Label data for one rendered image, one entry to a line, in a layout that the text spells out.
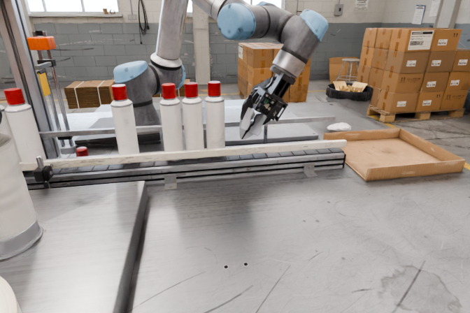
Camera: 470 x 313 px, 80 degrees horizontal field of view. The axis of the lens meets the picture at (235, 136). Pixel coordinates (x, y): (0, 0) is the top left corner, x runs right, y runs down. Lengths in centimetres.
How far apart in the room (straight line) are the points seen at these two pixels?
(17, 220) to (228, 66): 576
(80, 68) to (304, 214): 608
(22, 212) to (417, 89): 411
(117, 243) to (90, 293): 10
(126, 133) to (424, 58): 381
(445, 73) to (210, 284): 420
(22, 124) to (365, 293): 79
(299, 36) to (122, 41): 561
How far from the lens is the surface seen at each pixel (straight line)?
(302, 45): 72
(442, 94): 455
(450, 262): 67
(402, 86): 409
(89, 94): 483
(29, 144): 84
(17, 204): 57
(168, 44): 107
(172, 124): 73
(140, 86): 104
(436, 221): 77
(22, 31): 95
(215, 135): 75
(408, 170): 91
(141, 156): 75
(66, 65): 657
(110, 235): 57
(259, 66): 392
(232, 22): 65
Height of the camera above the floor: 123
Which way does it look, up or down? 22 degrees down
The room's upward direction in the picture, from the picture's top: straight up
